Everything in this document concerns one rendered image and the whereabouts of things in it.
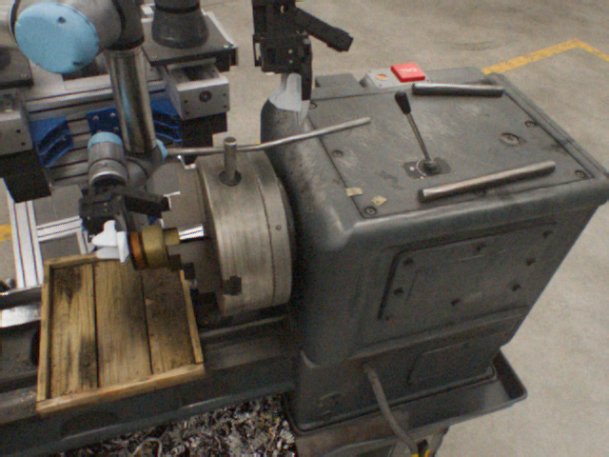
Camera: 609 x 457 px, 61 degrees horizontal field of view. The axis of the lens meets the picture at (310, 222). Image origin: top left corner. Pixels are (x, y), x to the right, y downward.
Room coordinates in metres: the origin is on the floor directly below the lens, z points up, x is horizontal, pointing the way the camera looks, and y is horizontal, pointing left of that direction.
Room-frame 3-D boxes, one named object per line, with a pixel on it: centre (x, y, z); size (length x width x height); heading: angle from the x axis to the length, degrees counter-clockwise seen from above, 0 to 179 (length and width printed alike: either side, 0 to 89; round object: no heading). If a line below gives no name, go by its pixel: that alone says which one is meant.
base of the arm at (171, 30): (1.33, 0.41, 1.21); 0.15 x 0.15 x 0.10
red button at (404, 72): (1.07, -0.18, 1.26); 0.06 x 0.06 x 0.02; 22
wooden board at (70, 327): (0.60, 0.38, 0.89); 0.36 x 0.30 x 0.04; 22
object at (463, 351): (0.87, -0.21, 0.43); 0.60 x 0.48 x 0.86; 112
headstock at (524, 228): (0.87, -0.22, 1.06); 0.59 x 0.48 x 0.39; 112
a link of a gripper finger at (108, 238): (0.61, 0.36, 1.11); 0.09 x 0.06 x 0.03; 22
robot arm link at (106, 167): (0.78, 0.43, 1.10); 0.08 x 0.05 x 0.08; 112
